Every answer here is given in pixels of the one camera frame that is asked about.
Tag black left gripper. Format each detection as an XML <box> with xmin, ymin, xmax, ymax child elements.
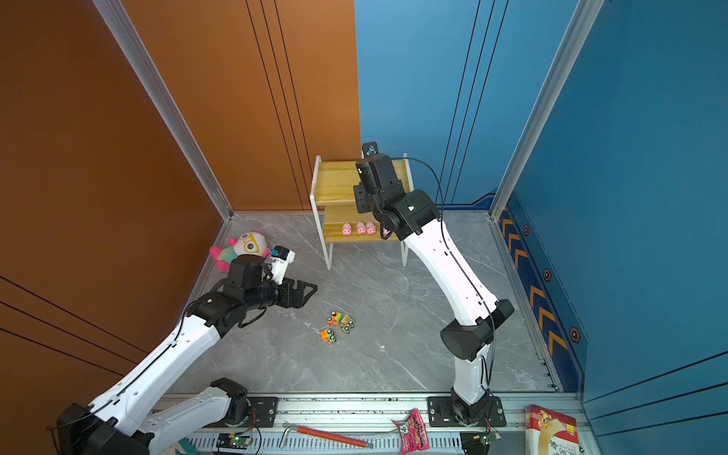
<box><xmin>245</xmin><ymin>274</ymin><xmax>319</xmax><ymax>313</ymax></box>

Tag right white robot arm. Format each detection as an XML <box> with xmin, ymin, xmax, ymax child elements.
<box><xmin>354</xmin><ymin>154</ymin><xmax>514</xmax><ymax>427</ymax></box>

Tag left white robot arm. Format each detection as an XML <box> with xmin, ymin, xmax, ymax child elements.
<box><xmin>49</xmin><ymin>246</ymin><xmax>318</xmax><ymax>454</ymax></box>

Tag orange toy truck middle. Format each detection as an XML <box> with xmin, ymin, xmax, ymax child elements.
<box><xmin>327</xmin><ymin>311</ymin><xmax>343</xmax><ymax>326</ymax></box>

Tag orange green toy truck bottom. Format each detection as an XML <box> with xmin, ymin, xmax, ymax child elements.
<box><xmin>320</xmin><ymin>328</ymin><xmax>337</xmax><ymax>344</ymax></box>

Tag plush doll pink white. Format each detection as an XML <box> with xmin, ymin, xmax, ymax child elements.
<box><xmin>209</xmin><ymin>231</ymin><xmax>270</xmax><ymax>272</ymax></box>

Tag green circuit board left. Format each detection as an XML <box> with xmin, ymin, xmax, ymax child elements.
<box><xmin>215</xmin><ymin>432</ymin><xmax>253</xmax><ymax>451</ymax></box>

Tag pink snack packet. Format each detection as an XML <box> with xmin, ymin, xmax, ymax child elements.
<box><xmin>394</xmin><ymin>409</ymin><xmax>430</xmax><ymax>455</ymax></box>

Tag teal cloth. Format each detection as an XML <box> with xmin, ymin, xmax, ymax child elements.
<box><xmin>160</xmin><ymin>439</ymin><xmax>200</xmax><ymax>455</ymax></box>

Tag circuit board right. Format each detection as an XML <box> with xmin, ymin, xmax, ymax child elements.
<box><xmin>460</xmin><ymin>430</ymin><xmax>502</xmax><ymax>455</ymax></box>

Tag red white box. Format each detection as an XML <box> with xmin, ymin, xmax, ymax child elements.
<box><xmin>524</xmin><ymin>404</ymin><xmax>581</xmax><ymax>455</ymax></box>

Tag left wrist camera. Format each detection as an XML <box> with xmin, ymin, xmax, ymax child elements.
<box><xmin>269</xmin><ymin>246</ymin><xmax>295</xmax><ymax>284</ymax></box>

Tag white shelf frame with wood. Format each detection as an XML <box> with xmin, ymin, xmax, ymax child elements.
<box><xmin>309</xmin><ymin>155</ymin><xmax>382</xmax><ymax>270</ymax></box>

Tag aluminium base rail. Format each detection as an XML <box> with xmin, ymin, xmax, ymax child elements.
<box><xmin>164</xmin><ymin>391</ymin><xmax>604</xmax><ymax>455</ymax></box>

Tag red handled tool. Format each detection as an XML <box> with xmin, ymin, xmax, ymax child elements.
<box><xmin>278</xmin><ymin>426</ymin><xmax>373</xmax><ymax>449</ymax></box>

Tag aluminium corner post right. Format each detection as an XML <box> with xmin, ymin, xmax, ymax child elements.
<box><xmin>489</xmin><ymin>0</ymin><xmax>605</xmax><ymax>222</ymax></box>

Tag aluminium corner post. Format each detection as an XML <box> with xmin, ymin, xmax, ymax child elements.
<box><xmin>93</xmin><ymin>0</ymin><xmax>234</xmax><ymax>221</ymax></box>
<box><xmin>489</xmin><ymin>0</ymin><xmax>605</xmax><ymax>222</ymax></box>

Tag aluminium corner post left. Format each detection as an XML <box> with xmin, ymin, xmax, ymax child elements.
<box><xmin>93</xmin><ymin>0</ymin><xmax>234</xmax><ymax>221</ymax></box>

